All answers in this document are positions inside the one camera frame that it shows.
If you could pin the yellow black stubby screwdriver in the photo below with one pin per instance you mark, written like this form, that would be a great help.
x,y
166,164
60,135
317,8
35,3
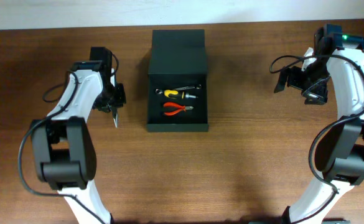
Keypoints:
x,y
177,94

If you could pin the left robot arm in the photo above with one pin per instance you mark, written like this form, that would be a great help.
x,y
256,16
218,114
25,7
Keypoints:
x,y
64,155

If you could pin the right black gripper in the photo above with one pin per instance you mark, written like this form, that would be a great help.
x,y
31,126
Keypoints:
x,y
317,96

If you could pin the chrome blue ratchet wrench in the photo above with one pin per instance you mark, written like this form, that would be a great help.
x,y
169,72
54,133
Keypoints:
x,y
159,91

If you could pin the orange black long-nose pliers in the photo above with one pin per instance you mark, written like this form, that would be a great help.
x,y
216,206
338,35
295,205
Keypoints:
x,y
115,116

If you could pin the red small cutting pliers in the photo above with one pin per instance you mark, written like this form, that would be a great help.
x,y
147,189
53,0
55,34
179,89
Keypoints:
x,y
177,108

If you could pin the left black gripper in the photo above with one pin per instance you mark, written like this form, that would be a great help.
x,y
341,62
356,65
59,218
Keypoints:
x,y
119,99

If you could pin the black gift box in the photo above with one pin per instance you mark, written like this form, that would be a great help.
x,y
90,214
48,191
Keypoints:
x,y
178,58

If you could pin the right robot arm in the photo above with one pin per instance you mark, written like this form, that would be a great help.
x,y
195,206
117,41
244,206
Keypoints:
x,y
336,155

